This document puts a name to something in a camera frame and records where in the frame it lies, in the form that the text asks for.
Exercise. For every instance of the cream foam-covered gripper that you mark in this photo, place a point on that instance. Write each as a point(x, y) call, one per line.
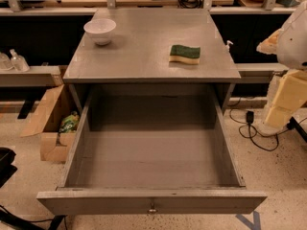
point(294, 43)

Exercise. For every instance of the grey top drawer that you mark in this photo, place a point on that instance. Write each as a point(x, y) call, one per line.
point(151, 149)

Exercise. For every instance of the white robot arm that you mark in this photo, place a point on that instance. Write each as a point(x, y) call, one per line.
point(289, 43)

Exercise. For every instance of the grey wooden drawer cabinet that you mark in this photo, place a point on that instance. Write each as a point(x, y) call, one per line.
point(140, 47)

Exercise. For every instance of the small white pump bottle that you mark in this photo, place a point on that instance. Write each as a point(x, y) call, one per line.
point(228, 45)

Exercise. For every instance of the green yellow sponge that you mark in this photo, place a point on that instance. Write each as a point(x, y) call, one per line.
point(185, 54)

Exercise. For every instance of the white ceramic bowl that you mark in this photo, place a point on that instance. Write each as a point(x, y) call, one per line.
point(100, 30)

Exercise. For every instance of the green snack bag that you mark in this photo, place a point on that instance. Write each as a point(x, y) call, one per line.
point(70, 123)

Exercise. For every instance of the cardboard box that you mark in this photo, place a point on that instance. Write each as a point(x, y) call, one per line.
point(55, 105)

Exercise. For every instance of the clear sanitizer bottle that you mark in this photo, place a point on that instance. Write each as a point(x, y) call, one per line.
point(19, 62)

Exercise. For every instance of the clear plastic bottle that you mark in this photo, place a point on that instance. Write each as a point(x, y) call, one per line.
point(5, 62)

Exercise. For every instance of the black object at left edge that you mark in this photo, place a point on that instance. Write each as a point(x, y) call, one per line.
point(7, 169)

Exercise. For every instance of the black floor stand base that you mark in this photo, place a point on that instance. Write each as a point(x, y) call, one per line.
point(21, 224)

